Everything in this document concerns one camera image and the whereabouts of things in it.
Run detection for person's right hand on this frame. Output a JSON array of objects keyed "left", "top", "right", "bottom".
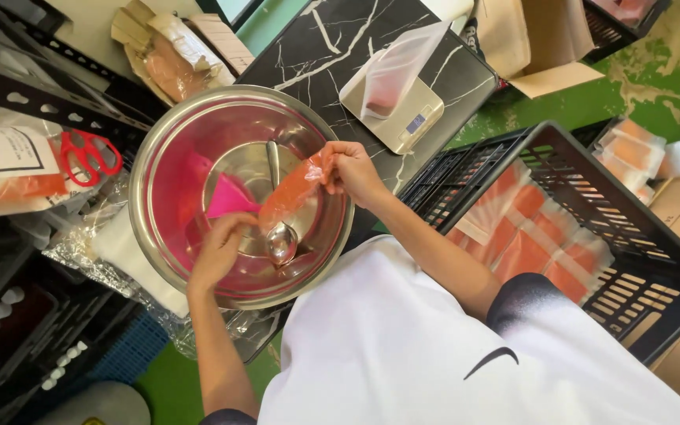
[{"left": 319, "top": 140, "right": 392, "bottom": 209}]

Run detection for person's left hand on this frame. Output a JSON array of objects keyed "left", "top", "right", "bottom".
[{"left": 188, "top": 212, "right": 260, "bottom": 295}]

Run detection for clear pouch of orange powder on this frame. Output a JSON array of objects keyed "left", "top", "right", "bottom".
[{"left": 257, "top": 153, "right": 325, "bottom": 235}]

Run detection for steel ladle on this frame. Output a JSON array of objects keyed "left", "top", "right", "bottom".
[{"left": 264, "top": 140, "right": 300, "bottom": 267}]

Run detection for large steel mixing bowl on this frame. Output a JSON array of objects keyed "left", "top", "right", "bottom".
[{"left": 129, "top": 85, "right": 356, "bottom": 311}]

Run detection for silver kitchen scale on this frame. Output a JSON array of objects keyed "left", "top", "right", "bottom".
[{"left": 339, "top": 50, "right": 446, "bottom": 156}]

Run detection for stack of clear flat pouches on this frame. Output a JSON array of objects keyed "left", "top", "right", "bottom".
[{"left": 89, "top": 202, "right": 191, "bottom": 320}]

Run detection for clear empty plastic pouch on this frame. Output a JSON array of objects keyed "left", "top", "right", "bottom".
[{"left": 360, "top": 20, "right": 452, "bottom": 121}]

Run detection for crinkled clear plastic wrap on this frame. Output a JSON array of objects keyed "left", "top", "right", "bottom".
[{"left": 41, "top": 171, "right": 261, "bottom": 362}]

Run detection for red scissors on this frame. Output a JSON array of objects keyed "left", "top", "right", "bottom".
[{"left": 59, "top": 129, "right": 124, "bottom": 188}]

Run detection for blue plastic crate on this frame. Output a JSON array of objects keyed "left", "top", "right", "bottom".
[{"left": 80, "top": 312, "right": 171, "bottom": 386}]

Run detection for brown paper bag of powder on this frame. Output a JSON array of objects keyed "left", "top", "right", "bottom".
[{"left": 110, "top": 0, "right": 256, "bottom": 108}]

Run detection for white shirt with dark sleeves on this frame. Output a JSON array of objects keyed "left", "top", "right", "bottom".
[{"left": 198, "top": 234, "right": 680, "bottom": 425}]

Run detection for pile of sealed orange pouches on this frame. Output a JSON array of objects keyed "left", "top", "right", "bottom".
[{"left": 445, "top": 159, "right": 616, "bottom": 306}]

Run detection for open cardboard box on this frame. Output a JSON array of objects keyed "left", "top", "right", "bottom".
[{"left": 463, "top": 0, "right": 606, "bottom": 100}]

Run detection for grey round cap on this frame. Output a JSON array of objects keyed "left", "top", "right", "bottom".
[{"left": 32, "top": 380, "right": 152, "bottom": 425}]

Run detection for black perforated metal rack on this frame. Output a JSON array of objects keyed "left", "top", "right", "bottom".
[{"left": 0, "top": 0, "right": 166, "bottom": 155}]

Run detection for white labelled orange powder pouch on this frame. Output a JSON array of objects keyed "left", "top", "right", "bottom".
[{"left": 0, "top": 123, "right": 84, "bottom": 222}]

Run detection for black crate of white-capped bottles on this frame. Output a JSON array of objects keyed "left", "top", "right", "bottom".
[{"left": 0, "top": 233, "right": 147, "bottom": 417}]

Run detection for heap of small orange packets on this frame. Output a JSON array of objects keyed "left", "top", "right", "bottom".
[{"left": 590, "top": 117, "right": 680, "bottom": 206}]

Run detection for small black plastic crate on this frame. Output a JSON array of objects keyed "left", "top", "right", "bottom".
[{"left": 581, "top": 0, "right": 674, "bottom": 65}]

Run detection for large black plastic crate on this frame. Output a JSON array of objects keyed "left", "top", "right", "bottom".
[{"left": 398, "top": 120, "right": 680, "bottom": 366}]

